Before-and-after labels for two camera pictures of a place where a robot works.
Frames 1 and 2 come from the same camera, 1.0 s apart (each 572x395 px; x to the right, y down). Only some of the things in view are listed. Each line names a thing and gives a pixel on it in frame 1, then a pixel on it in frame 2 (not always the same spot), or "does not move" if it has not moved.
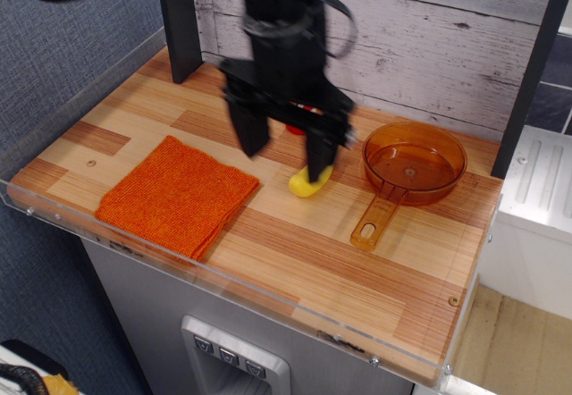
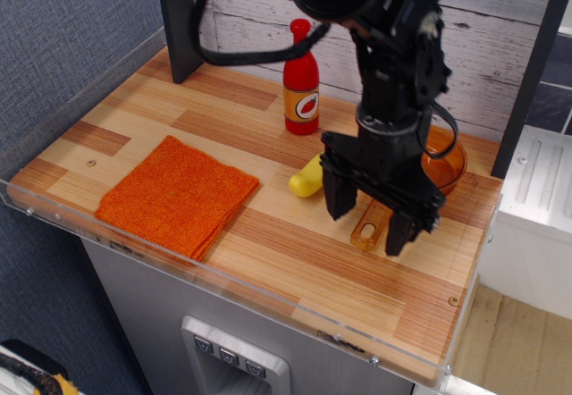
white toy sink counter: [528, 255] does not move
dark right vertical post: [536, 65] does not move
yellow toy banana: [300, 185] does not move
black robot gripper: [288, 74] -> [386, 158]
